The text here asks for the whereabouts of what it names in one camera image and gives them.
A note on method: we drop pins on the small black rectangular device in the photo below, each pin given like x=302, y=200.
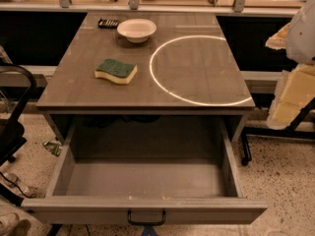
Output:
x=108, y=24

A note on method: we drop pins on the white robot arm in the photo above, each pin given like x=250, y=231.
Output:
x=300, y=41

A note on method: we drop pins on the black drawer handle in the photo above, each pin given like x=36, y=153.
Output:
x=146, y=218

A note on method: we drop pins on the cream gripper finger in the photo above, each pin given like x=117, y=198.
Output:
x=278, y=40
x=294, y=90

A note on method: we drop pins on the black office chair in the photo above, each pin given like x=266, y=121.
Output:
x=11, y=130

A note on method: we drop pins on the crumpled green wrapper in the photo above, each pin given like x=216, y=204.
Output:
x=53, y=147

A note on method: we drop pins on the white ceramic bowl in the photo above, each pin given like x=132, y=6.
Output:
x=137, y=30

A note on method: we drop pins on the open grey top drawer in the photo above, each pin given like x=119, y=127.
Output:
x=183, y=165

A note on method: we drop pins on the green and yellow sponge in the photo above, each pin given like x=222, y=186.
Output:
x=116, y=71

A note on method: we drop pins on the black rolling stand base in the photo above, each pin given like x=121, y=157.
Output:
x=288, y=132

